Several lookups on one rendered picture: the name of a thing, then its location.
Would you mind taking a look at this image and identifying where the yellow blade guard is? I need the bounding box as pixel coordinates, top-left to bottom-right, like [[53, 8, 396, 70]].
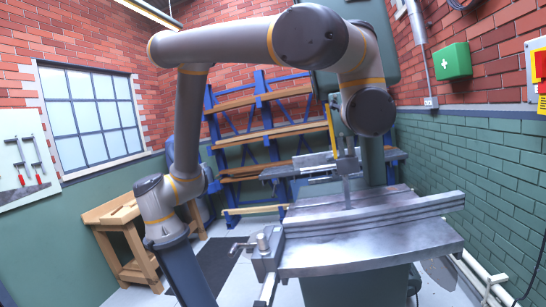
[[324, 102, 339, 161]]

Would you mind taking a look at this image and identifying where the grey cam lever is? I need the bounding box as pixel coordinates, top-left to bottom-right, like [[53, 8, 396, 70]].
[[227, 232, 272, 259]]

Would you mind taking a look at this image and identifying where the grey rip fence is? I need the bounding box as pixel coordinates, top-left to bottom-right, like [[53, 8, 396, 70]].
[[251, 189, 466, 283]]

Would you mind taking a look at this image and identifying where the green bandsaw body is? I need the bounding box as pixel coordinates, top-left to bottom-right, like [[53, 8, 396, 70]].
[[277, 0, 466, 307]]

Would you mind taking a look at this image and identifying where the grey machine table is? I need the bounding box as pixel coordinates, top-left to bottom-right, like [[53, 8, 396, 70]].
[[258, 146, 409, 186]]

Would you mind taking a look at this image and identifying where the wooden plank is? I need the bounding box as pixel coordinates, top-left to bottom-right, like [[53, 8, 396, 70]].
[[203, 85, 315, 117], [210, 119, 329, 151], [220, 203, 291, 216], [218, 159, 296, 185]]

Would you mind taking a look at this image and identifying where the blue lumber rack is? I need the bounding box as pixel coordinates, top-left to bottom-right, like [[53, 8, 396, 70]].
[[202, 69, 398, 230]]

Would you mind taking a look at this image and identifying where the black floor mat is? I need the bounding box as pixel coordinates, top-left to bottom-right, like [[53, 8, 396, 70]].
[[164, 236, 251, 298]]

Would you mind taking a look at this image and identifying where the wooden workbench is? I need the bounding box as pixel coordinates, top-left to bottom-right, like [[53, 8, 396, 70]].
[[80, 189, 209, 295]]

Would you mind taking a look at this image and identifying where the grey framed window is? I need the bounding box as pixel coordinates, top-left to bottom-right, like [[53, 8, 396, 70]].
[[35, 59, 148, 181]]

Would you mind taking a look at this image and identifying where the ceiling light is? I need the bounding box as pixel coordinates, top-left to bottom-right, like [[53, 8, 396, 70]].
[[112, 0, 185, 33]]

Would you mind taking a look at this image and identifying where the green first aid box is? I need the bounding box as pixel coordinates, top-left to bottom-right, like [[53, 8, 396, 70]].
[[431, 41, 474, 83]]

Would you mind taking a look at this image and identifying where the white tool board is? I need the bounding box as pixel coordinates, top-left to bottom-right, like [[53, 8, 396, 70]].
[[0, 106, 63, 214]]

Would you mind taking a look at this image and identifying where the white fence rail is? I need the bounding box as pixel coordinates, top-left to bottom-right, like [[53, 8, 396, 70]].
[[252, 272, 279, 307]]

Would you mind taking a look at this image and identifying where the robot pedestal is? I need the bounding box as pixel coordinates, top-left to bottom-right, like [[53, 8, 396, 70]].
[[142, 227, 219, 307]]

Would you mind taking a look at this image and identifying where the grey duct pipe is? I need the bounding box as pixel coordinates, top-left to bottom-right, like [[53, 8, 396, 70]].
[[404, 0, 429, 46]]

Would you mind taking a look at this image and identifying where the white wall pipe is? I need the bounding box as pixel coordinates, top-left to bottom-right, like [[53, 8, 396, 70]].
[[441, 216, 522, 307]]

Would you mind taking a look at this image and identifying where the black cable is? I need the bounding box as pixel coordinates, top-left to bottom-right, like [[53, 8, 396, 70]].
[[521, 238, 546, 307]]

